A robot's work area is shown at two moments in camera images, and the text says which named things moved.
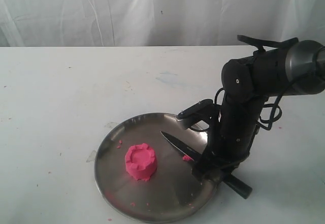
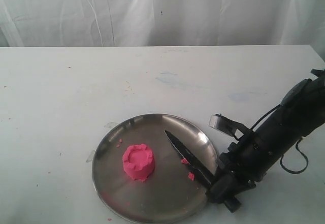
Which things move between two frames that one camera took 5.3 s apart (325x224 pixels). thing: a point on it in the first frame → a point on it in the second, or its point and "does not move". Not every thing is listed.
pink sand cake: (140, 161) does not move
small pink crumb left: (120, 141) does not move
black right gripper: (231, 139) → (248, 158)
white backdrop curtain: (123, 13) does not move
